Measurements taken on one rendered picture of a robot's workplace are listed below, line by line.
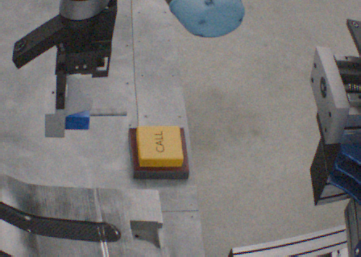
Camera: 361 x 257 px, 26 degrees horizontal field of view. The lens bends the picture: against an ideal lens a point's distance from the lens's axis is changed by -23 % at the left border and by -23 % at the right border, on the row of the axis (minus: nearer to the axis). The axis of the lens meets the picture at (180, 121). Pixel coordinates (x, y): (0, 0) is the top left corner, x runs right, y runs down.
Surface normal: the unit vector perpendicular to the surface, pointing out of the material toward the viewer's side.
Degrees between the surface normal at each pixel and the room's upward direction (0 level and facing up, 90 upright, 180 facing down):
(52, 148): 0
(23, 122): 0
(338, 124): 90
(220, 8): 90
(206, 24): 90
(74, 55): 90
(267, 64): 0
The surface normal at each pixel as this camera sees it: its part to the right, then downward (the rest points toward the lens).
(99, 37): 0.10, 0.76
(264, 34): 0.11, -0.65
